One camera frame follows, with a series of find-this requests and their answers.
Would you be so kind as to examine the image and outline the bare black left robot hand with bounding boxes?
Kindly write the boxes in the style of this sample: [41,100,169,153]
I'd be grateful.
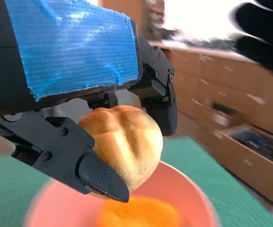
[0,0,179,203]

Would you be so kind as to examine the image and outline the round pale bread bun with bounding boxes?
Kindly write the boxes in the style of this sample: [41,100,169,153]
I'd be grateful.
[77,105,163,199]

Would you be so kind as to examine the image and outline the orange toy bread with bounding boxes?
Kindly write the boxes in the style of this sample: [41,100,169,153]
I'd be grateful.
[96,195,182,227]

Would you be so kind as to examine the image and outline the pink bowl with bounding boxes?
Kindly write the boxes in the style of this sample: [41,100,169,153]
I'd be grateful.
[24,161,219,227]

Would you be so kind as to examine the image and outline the brown cardboard box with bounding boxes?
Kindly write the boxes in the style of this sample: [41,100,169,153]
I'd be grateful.
[148,40,273,171]

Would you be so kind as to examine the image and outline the open cardboard box with contents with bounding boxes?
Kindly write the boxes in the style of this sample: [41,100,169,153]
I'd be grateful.
[212,122,273,204]

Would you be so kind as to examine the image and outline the green cutting mat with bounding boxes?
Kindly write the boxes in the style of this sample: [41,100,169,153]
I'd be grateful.
[0,137,273,227]

